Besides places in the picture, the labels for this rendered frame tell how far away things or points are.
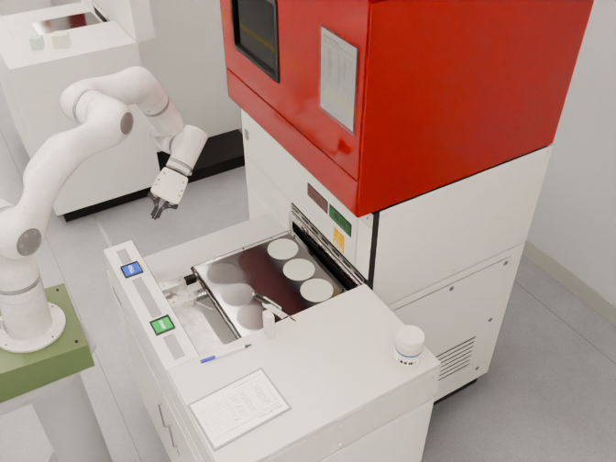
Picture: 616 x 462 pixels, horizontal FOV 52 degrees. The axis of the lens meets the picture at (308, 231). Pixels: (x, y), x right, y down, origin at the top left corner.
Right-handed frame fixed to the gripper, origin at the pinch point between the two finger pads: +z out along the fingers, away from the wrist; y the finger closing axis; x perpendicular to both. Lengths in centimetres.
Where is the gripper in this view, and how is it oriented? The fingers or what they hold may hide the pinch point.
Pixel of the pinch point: (156, 214)
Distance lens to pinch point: 211.5
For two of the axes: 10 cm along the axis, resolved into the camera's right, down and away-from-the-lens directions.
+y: -8.7, -4.3, -2.2
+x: 2.7, -0.7, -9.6
